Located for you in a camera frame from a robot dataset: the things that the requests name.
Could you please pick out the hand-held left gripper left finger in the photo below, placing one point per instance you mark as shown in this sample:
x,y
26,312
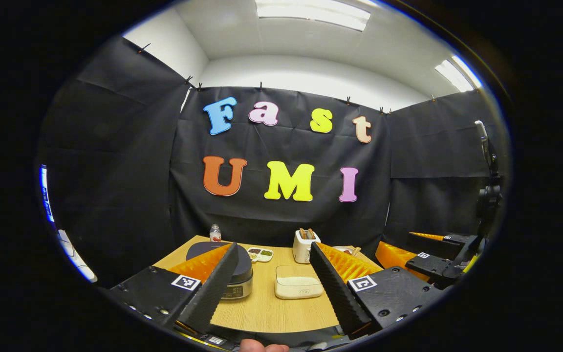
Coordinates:
x,y
210,293

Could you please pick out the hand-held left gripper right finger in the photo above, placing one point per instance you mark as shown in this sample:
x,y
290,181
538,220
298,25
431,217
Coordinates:
x,y
335,293

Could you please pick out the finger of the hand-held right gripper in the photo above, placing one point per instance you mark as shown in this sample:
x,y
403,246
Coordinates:
x,y
457,239
433,266

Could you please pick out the dark grey rice cooker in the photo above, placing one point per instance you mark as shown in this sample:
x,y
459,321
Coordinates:
x,y
243,274

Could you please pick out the round white plate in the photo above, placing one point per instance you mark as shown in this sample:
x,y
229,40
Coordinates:
x,y
342,250

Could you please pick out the white toaster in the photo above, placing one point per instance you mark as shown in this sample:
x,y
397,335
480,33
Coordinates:
x,y
303,252

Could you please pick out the small clear drink bottle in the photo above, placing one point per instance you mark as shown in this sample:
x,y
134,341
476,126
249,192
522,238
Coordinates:
x,y
215,234

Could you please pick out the white divided bean dish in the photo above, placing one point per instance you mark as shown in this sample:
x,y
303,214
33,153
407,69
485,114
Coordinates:
x,y
260,254

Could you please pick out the narrow ceiling light panel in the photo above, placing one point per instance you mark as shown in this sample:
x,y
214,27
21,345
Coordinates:
x,y
457,73

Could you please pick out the black backdrop cloth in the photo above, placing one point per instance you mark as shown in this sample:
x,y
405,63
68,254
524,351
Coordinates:
x,y
115,171

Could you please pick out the computer monitor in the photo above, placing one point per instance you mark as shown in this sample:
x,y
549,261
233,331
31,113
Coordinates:
x,y
46,195

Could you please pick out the large ceiling light panel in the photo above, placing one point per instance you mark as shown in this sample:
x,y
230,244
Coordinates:
x,y
313,12

